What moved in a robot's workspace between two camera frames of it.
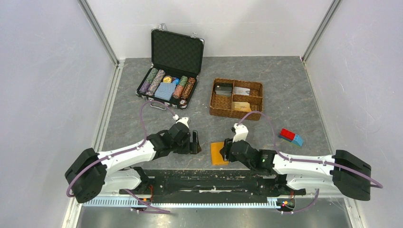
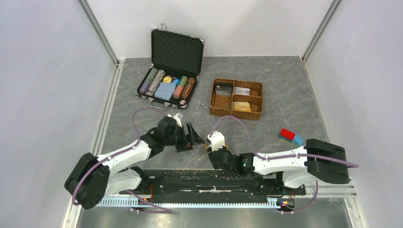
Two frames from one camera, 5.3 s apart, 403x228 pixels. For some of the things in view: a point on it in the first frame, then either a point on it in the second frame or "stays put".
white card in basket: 241,90 stays put
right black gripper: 225,151 to 223,148
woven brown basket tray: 235,99 stays put
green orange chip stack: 179,88 stays put
